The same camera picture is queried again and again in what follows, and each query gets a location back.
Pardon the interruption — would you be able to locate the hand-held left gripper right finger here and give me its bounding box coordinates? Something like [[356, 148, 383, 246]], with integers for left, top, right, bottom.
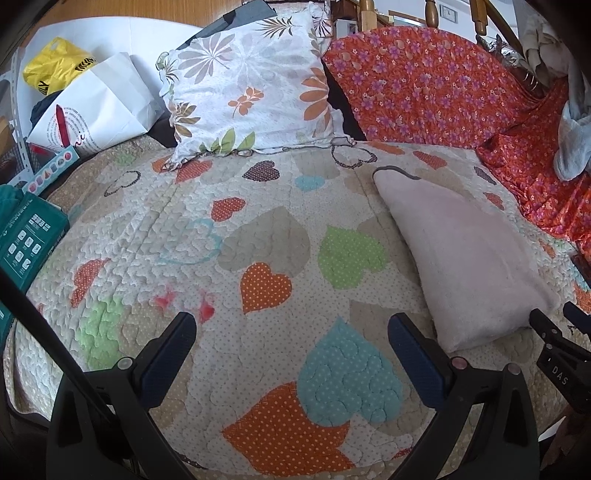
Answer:
[[388, 313, 541, 480]]

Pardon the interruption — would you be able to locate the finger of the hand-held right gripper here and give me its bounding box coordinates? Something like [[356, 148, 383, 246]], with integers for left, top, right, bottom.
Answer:
[[529, 308, 563, 346], [564, 302, 591, 328]]

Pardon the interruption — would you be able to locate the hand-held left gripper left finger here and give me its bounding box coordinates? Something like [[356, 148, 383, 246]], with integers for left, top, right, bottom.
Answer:
[[46, 311, 199, 480]]

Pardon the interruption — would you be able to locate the pale pink small cloth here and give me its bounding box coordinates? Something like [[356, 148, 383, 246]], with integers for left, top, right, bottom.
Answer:
[[372, 165, 561, 354]]

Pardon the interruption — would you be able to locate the light blue cloth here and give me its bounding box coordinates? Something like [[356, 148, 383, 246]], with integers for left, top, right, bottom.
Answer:
[[553, 99, 591, 182]]

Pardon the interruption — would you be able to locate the heart patterned quilt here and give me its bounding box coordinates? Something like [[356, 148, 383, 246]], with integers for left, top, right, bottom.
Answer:
[[0, 138, 591, 480]]

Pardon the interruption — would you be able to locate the green cardboard box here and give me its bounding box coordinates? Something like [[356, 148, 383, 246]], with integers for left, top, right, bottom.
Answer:
[[0, 185, 70, 333]]

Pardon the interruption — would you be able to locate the white box with coloured dots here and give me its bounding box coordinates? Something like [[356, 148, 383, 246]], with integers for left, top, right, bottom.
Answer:
[[21, 148, 82, 198]]

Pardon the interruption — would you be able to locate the beige crumpled cloth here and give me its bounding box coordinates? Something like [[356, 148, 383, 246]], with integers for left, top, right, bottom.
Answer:
[[522, 16, 575, 88]]

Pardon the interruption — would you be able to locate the orange floral sheet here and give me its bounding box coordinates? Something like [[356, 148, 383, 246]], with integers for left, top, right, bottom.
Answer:
[[321, 25, 591, 252]]

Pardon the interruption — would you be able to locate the white paper bag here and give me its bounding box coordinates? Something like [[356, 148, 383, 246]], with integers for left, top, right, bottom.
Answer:
[[25, 52, 167, 160]]

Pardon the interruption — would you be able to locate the dark blue cloth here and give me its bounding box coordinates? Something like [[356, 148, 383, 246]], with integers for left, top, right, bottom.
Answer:
[[30, 90, 62, 128]]

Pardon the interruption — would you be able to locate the leaf patterned white pillow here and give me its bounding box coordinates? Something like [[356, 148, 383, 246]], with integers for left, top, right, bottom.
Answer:
[[157, 2, 356, 172]]

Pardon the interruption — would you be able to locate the white perforated strip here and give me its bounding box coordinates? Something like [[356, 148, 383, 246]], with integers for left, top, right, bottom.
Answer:
[[9, 46, 34, 177]]

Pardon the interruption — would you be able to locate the yellow plastic bag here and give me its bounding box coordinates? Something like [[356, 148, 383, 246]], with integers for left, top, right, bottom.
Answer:
[[23, 37, 99, 96]]

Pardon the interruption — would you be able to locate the white board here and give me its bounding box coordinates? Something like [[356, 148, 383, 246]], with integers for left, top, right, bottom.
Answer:
[[37, 21, 208, 62]]

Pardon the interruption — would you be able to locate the dark grey cushion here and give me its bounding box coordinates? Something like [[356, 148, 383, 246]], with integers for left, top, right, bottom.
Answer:
[[178, 0, 278, 49]]

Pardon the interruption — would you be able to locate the black strap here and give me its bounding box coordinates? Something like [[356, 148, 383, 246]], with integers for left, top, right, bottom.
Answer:
[[0, 267, 100, 398]]

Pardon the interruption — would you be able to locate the wooden furniture frame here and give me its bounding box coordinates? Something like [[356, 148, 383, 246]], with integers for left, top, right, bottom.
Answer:
[[358, 0, 532, 51]]

